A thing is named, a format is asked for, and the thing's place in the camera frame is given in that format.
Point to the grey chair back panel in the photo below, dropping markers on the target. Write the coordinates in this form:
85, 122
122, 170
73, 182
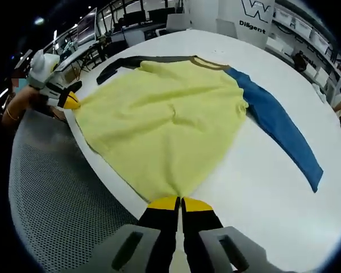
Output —
226, 28

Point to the grey mesh chair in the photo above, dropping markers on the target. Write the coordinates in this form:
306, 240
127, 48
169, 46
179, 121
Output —
59, 199

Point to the grey metal shelf rack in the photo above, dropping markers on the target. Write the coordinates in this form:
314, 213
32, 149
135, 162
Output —
315, 42

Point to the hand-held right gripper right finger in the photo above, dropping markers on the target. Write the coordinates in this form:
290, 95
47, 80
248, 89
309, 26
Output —
210, 247

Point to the yellow-green garment with coloured sleeves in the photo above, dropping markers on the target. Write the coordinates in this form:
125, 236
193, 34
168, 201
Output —
159, 113

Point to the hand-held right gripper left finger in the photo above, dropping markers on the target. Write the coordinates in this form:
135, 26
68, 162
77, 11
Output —
147, 244

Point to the black bag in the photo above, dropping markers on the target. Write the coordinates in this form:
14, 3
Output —
300, 62

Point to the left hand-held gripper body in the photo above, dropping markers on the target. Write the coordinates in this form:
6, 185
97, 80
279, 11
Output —
44, 68

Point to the row of white storage bins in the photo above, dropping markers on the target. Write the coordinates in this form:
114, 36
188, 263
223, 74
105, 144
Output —
304, 27

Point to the computer monitor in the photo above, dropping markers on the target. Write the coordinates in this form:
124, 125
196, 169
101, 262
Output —
86, 27

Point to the white office chair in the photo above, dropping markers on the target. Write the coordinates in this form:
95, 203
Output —
177, 21

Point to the person's left hand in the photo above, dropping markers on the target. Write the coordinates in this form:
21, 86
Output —
28, 98

